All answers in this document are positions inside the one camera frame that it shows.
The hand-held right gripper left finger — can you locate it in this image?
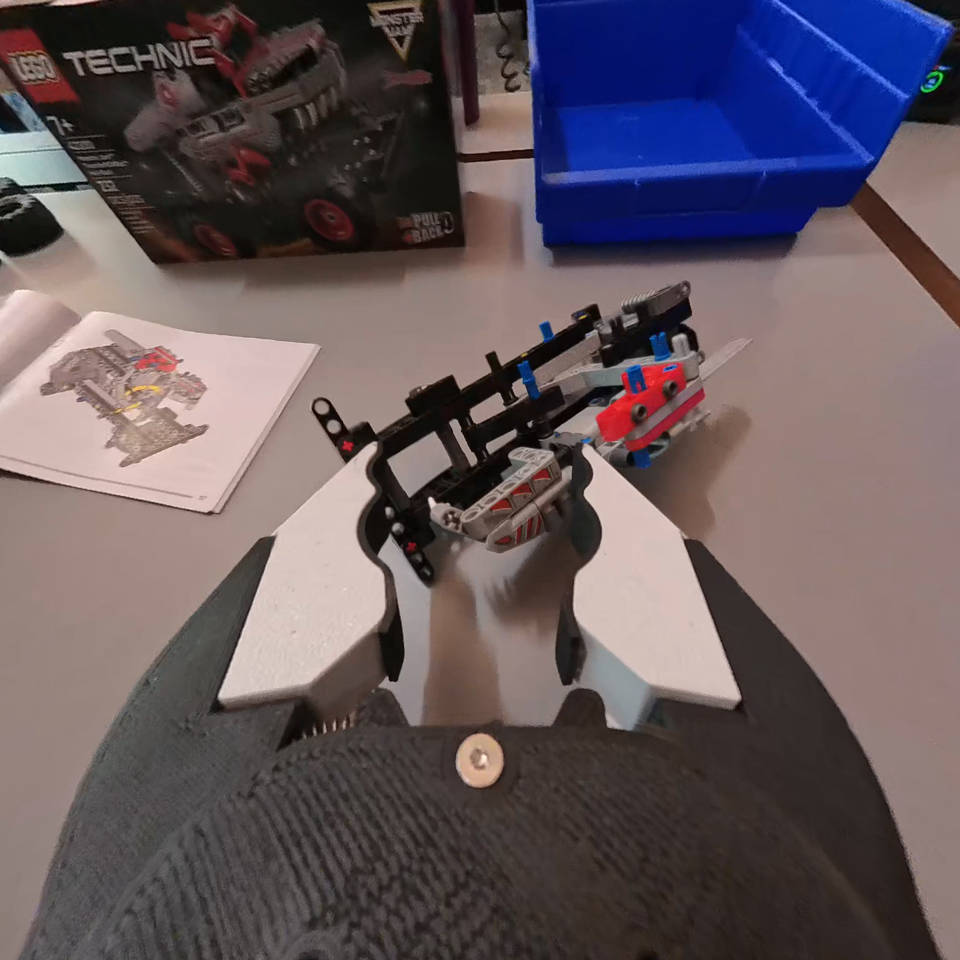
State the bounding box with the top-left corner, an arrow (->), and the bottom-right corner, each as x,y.
216,441 -> 408,711

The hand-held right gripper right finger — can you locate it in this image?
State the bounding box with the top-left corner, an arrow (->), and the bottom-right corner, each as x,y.
555,442 -> 745,730

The red toy beam assembly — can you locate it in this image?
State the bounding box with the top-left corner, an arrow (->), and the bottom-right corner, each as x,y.
596,363 -> 711,471

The grey red toy truck model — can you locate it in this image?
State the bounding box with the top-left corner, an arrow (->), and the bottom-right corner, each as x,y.
311,279 -> 755,588

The white instruction booklet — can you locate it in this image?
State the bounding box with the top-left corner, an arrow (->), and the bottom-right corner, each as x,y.
0,288 -> 323,516

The large blue storage bin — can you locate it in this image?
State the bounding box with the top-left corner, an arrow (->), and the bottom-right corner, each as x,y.
526,0 -> 956,248

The black toy set box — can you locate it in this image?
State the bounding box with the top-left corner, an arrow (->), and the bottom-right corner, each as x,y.
0,0 -> 467,266

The black device with green light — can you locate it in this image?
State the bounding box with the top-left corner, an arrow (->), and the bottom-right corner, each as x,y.
906,63 -> 960,126

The black coiled cable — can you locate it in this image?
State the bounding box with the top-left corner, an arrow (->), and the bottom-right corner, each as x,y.
495,18 -> 535,96

